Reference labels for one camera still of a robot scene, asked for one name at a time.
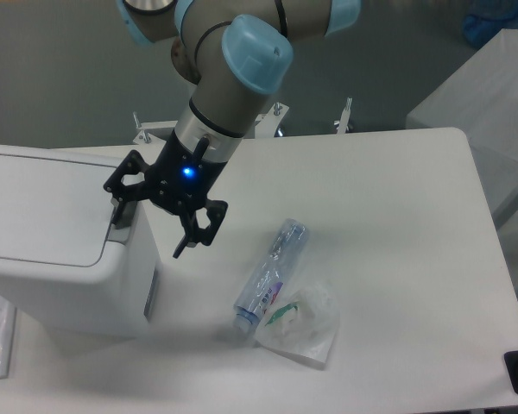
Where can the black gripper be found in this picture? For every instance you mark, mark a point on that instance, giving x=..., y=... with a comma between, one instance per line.
x=183, y=181

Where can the white push-lid trash can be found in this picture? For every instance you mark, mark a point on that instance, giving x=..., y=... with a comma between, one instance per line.
x=62, y=259

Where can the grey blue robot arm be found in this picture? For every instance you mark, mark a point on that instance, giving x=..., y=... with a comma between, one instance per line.
x=236, y=53

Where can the clear plastic water bottle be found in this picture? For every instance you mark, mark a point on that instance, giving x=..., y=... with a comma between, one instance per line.
x=272, y=272

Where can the crumpled white plastic bag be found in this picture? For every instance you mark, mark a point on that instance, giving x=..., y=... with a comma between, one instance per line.
x=302, y=327

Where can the white covered side table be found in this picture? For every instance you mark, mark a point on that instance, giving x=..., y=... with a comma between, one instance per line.
x=481, y=99

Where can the blue object in background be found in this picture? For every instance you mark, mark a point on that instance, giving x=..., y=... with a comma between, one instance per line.
x=483, y=20

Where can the white pedestal base frame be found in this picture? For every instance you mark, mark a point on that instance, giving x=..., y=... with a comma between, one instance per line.
x=269, y=124

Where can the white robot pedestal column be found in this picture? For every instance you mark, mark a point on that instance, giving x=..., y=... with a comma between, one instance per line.
x=182, y=63

